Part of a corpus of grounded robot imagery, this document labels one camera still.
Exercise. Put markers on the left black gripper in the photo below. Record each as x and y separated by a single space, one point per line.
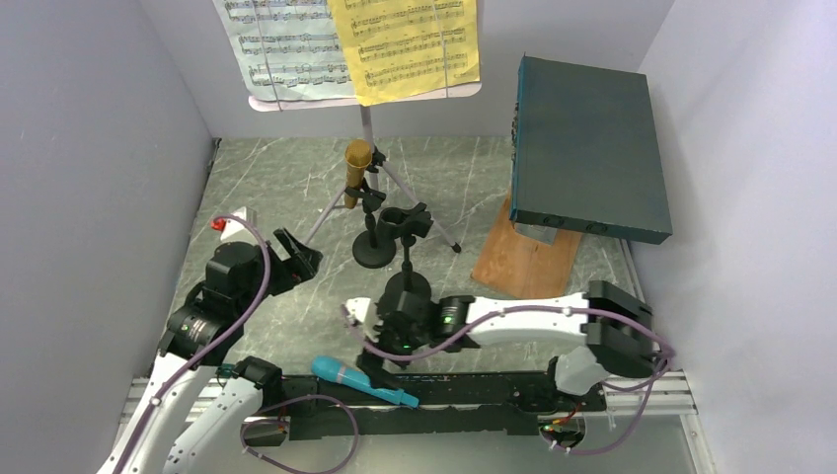
301 265

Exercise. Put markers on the black microphone stand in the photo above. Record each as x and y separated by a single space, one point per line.
406 225
367 250

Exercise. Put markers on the blue microphone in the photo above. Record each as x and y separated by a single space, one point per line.
335 371

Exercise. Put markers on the gold microphone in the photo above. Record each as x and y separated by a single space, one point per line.
357 156

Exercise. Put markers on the white sheet music page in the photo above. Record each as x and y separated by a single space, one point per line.
286 50

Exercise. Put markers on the yellow paper sheet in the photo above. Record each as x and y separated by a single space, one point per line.
399 49

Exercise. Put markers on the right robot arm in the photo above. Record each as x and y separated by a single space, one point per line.
608 329

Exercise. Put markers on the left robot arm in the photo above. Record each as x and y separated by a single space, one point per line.
238 277

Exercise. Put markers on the wooden base board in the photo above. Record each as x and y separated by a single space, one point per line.
522 267

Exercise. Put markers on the dark teal tilted board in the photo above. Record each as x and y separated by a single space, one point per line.
585 153

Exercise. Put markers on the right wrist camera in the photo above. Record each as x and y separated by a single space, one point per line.
363 315

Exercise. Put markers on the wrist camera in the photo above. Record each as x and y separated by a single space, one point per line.
363 315
233 230

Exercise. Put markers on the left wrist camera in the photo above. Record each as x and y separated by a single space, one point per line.
233 230

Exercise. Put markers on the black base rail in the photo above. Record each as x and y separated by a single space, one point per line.
514 403

